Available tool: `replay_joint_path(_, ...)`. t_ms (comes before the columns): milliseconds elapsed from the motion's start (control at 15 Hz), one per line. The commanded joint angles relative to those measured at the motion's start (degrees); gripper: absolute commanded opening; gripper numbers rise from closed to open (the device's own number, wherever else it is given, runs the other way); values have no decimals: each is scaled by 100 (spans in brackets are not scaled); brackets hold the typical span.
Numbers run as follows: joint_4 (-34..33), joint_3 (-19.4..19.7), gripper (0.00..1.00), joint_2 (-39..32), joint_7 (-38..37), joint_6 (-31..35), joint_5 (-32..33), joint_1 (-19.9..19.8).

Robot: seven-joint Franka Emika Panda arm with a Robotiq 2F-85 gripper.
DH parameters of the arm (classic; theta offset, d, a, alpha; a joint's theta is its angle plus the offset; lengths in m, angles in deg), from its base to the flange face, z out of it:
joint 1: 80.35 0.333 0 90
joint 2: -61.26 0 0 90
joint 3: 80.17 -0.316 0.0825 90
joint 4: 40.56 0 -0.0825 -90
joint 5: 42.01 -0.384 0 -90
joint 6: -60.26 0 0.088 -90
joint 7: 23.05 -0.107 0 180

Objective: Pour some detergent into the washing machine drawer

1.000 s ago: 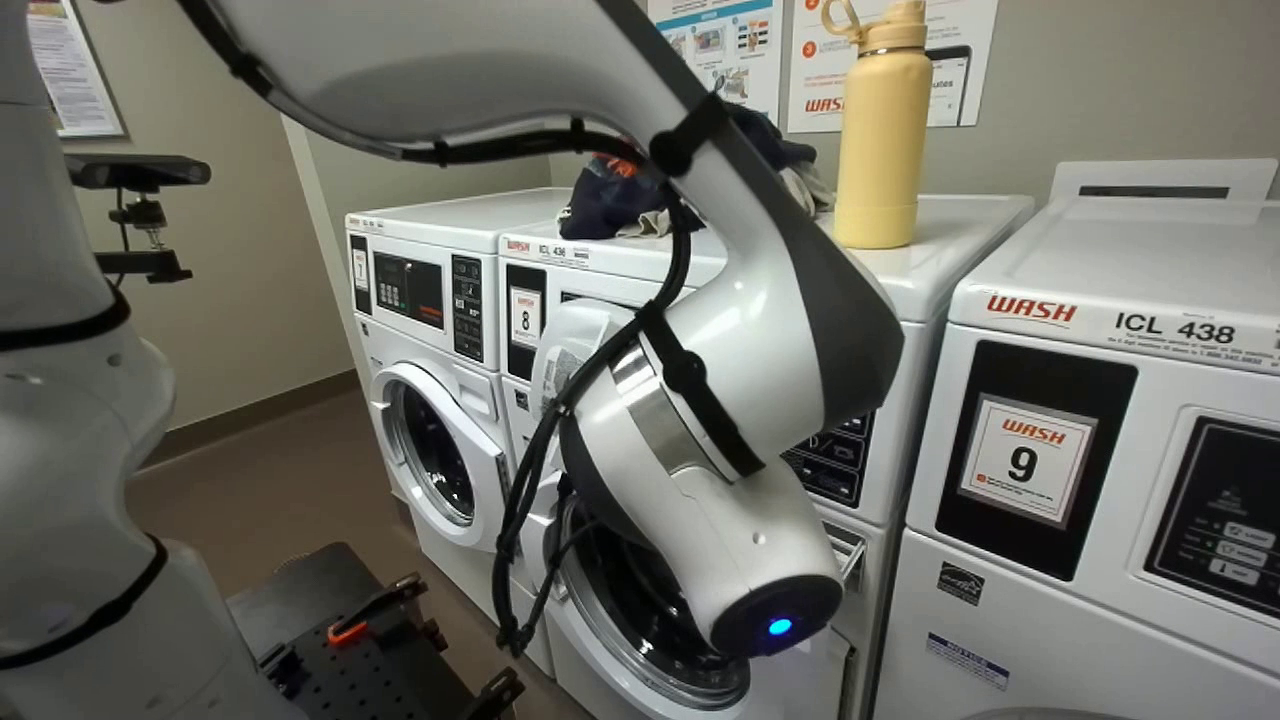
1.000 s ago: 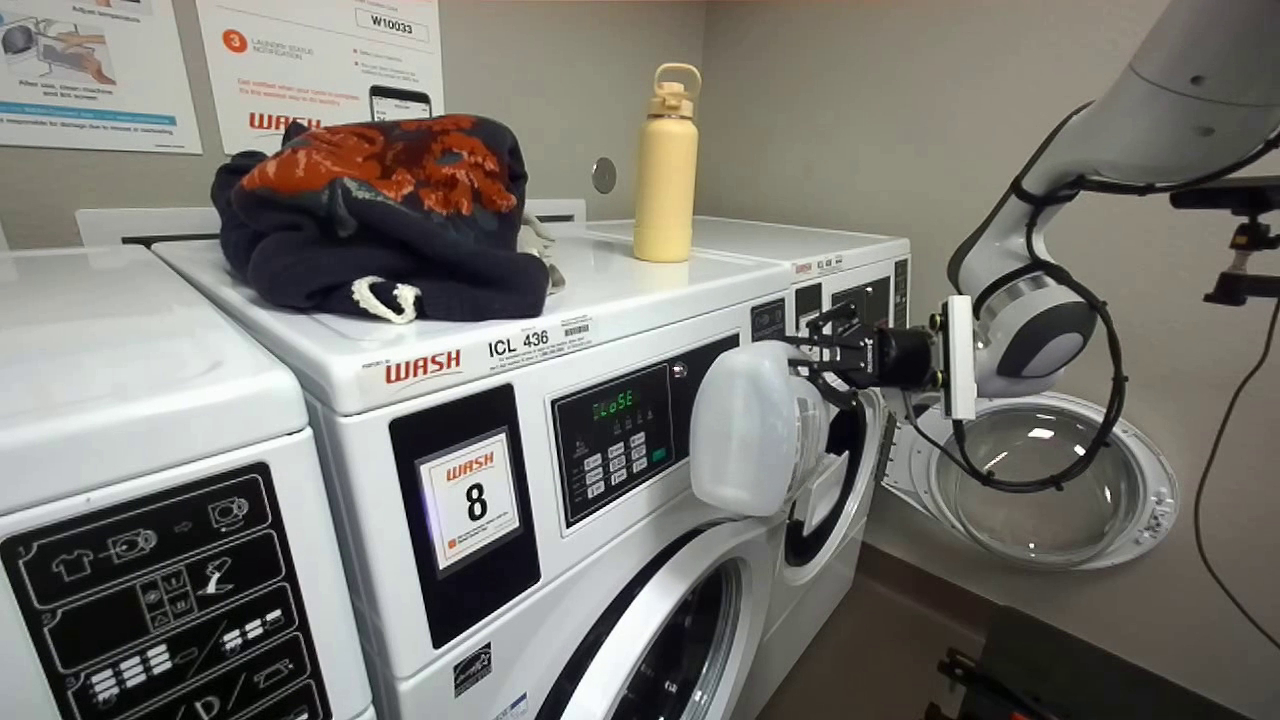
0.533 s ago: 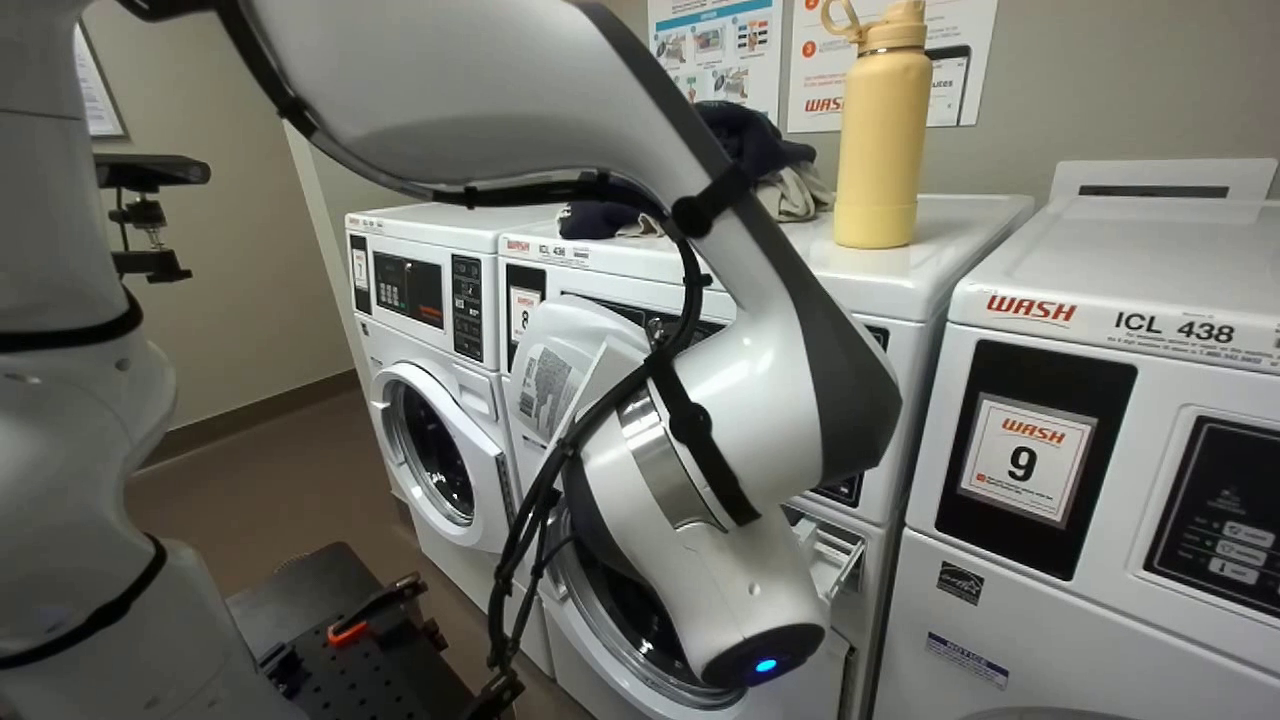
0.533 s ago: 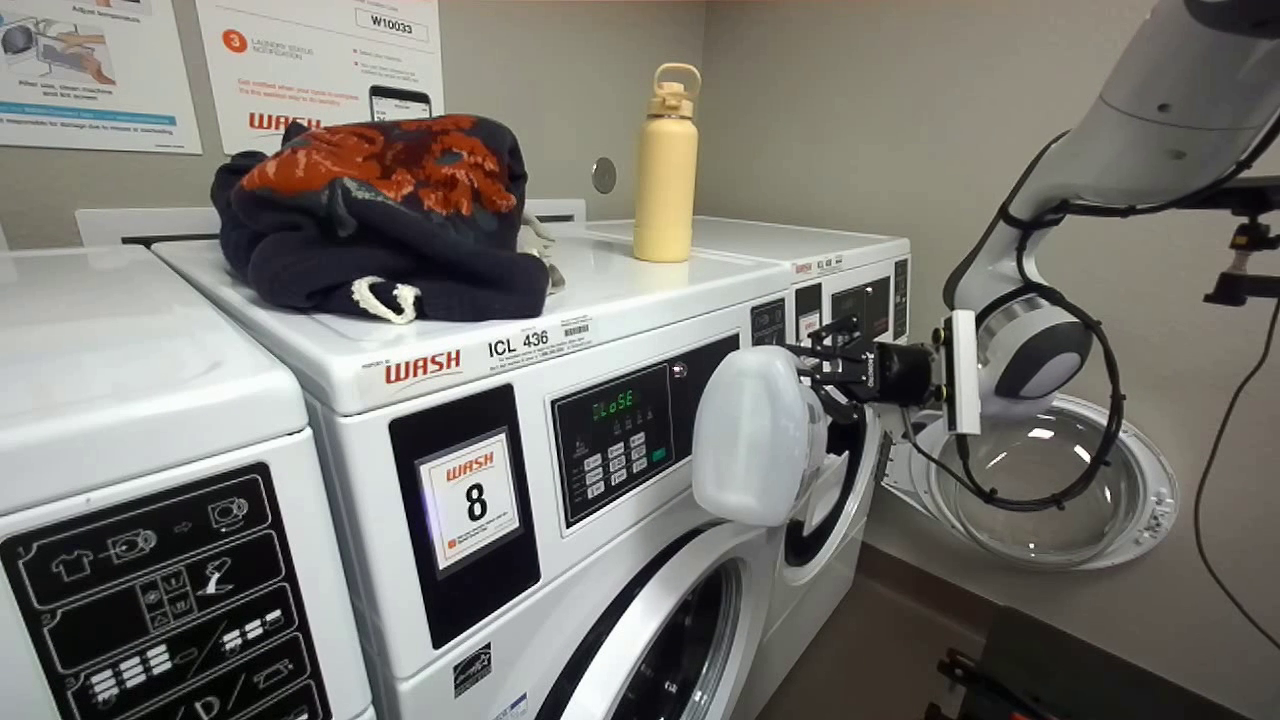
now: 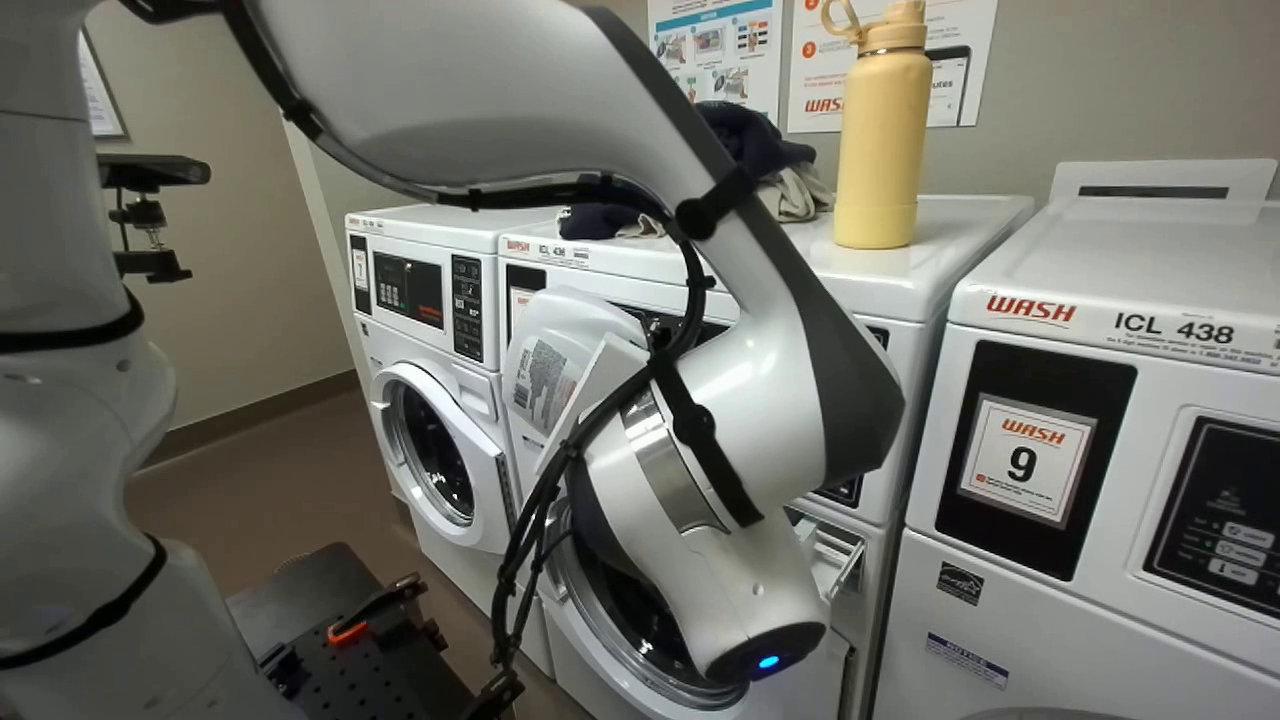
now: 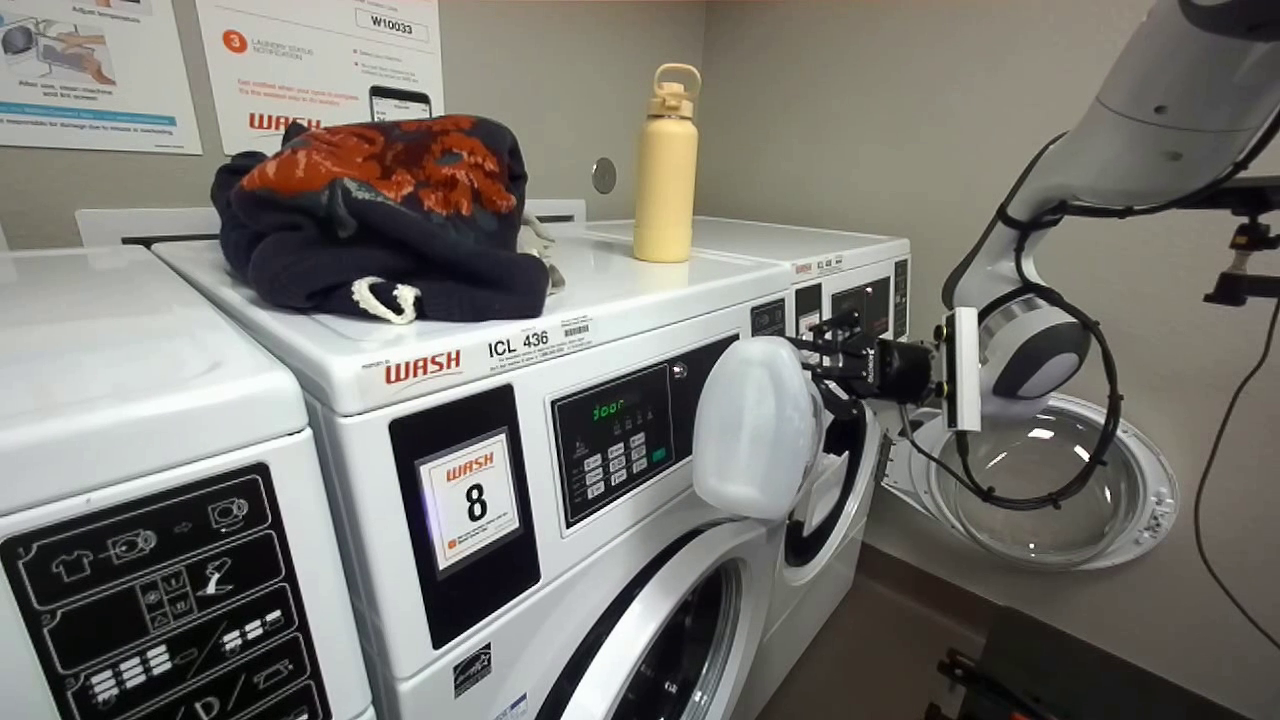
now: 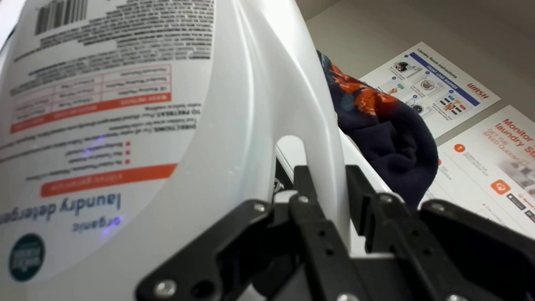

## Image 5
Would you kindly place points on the white front-load washing machine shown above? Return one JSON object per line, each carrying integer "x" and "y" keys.
{"x": 427, "y": 345}

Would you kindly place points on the black stereo camera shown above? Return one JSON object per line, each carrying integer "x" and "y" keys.
{"x": 162, "y": 169}

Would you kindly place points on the orange white wall poster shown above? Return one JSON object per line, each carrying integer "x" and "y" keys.
{"x": 967, "y": 66}

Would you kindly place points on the white detergent drawer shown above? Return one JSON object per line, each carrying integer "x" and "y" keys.
{"x": 835, "y": 553}

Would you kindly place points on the yellow metal water bottle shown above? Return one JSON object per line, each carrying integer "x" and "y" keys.
{"x": 882, "y": 163}

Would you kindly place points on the white washer number eight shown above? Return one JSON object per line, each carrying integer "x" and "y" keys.
{"x": 921, "y": 285}

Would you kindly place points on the round washer door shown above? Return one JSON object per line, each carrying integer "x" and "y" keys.
{"x": 432, "y": 453}
{"x": 625, "y": 641}

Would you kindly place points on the blue white wall poster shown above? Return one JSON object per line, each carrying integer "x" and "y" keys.
{"x": 724, "y": 52}

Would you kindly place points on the white washer number nine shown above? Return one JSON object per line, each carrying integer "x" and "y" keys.
{"x": 1065, "y": 641}

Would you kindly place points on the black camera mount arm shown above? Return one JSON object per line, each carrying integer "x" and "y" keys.
{"x": 145, "y": 260}

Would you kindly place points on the black perforated base platform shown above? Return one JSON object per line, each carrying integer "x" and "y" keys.
{"x": 387, "y": 682}

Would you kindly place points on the framed wall notice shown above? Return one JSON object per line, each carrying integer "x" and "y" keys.
{"x": 106, "y": 103}

